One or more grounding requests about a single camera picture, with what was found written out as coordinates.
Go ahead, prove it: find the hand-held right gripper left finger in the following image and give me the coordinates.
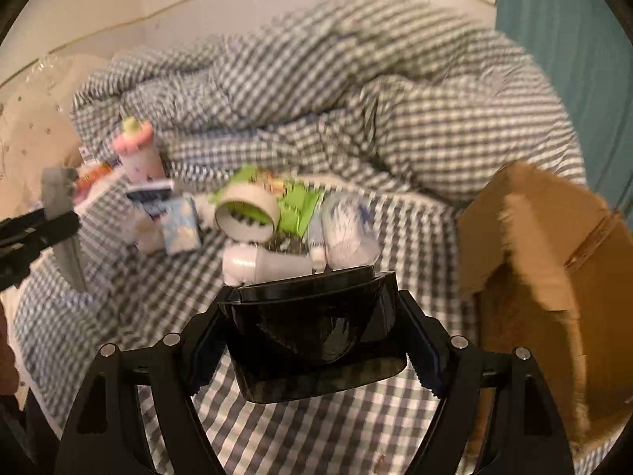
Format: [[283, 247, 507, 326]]
[[54, 299, 233, 475]]

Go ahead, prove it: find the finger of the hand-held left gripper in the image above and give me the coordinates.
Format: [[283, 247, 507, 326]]
[[0, 207, 81, 289]]

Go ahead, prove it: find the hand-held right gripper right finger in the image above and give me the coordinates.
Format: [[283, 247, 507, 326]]
[[396, 289, 577, 475]]

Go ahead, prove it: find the grey printed packet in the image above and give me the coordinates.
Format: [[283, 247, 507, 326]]
[[42, 165, 96, 294]]

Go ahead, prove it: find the black plastic bowl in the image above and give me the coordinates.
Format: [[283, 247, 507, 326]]
[[215, 264, 409, 404]]

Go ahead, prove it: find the light blue tissue packet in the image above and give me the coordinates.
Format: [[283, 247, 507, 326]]
[[161, 194, 203, 257]]

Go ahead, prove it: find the cardboard box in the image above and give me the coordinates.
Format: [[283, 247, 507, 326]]
[[455, 158, 633, 461]]

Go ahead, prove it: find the green snack packet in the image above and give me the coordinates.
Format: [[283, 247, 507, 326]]
[[218, 165, 324, 236]]

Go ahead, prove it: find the grey checkered bed sheet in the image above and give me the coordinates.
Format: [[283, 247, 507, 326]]
[[12, 178, 495, 475]]

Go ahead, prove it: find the orange snack packet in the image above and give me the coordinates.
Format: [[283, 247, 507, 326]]
[[74, 162, 117, 199]]

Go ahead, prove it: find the white plastic bottle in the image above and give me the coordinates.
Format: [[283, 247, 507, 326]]
[[222, 243, 315, 287]]

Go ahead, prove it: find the dark blue white packet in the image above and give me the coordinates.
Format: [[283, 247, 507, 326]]
[[125, 179, 175, 223]]

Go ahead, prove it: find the cream padded headboard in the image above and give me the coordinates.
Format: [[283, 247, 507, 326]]
[[0, 54, 114, 184]]

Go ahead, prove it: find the pink plush cup toy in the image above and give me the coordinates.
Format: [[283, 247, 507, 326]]
[[111, 114, 166, 184]]

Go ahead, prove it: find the dark nut snack packet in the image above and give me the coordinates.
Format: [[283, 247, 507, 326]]
[[257, 232, 312, 258]]

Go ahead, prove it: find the clear plastic bag red label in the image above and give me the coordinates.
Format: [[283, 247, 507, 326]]
[[321, 194, 381, 270]]

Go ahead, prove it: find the beige tape roll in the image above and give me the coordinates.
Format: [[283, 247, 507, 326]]
[[214, 183, 280, 243]]

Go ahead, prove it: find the grey checkered duvet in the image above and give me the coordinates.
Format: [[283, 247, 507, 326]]
[[69, 0, 589, 209]]

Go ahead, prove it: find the teal curtain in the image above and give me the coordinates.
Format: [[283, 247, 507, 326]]
[[495, 0, 633, 209]]

